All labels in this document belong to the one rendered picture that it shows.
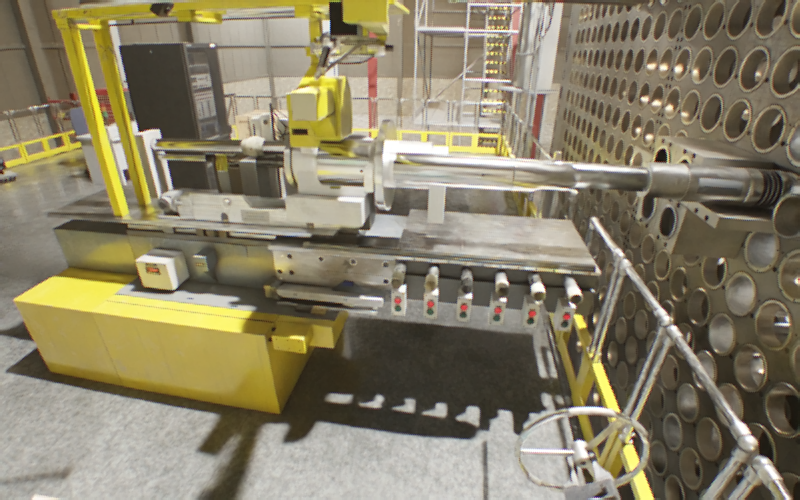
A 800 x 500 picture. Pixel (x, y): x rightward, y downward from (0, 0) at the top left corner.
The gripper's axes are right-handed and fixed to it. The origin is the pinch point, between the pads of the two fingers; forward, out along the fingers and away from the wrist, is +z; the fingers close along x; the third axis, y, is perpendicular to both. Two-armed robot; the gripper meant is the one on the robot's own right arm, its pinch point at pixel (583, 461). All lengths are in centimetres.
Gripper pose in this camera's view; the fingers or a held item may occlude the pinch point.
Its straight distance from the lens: 135.7
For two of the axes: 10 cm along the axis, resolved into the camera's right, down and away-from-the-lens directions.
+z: 1.5, -4.5, 8.8
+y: -5.8, -7.7, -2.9
